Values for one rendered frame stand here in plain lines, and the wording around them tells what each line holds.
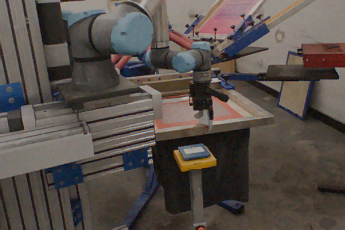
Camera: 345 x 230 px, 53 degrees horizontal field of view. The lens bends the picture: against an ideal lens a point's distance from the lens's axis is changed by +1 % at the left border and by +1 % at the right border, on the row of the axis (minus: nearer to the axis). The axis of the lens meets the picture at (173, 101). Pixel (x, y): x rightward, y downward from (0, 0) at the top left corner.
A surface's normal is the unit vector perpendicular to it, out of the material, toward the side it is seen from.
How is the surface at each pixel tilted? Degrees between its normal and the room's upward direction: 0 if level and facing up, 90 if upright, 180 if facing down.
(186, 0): 90
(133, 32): 94
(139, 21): 94
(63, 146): 90
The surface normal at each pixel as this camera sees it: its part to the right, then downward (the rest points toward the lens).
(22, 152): 0.41, 0.24
